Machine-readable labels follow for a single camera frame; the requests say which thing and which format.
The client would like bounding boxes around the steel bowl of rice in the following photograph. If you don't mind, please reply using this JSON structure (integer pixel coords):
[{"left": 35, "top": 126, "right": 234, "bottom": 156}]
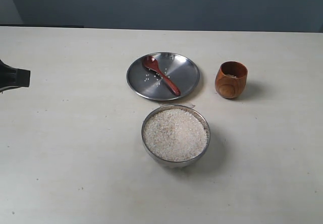
[{"left": 141, "top": 104, "right": 211, "bottom": 168}]

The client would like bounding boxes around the round steel plate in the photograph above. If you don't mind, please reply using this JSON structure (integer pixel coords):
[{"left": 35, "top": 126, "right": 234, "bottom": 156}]
[{"left": 126, "top": 52, "right": 200, "bottom": 101}]

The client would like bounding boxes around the dark red wooden spoon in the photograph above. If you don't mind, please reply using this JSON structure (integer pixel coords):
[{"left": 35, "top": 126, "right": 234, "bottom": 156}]
[{"left": 142, "top": 55, "right": 181, "bottom": 96}]

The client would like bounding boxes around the brown wooden cup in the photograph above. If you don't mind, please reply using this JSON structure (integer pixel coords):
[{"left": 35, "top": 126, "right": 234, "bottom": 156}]
[{"left": 214, "top": 61, "right": 248, "bottom": 99}]

